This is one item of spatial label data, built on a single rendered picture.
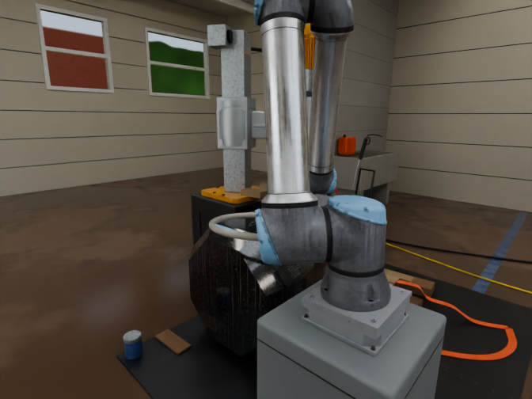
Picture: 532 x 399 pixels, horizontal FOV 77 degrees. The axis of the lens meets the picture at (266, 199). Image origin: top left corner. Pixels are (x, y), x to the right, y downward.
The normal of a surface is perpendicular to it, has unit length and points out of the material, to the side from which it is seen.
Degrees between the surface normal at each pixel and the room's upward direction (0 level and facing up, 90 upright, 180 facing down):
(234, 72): 90
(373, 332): 90
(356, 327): 90
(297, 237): 80
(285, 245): 85
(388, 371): 0
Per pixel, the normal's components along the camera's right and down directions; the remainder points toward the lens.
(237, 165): -0.24, 0.23
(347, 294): -0.43, -0.12
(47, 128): 0.74, 0.17
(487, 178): -0.68, 0.17
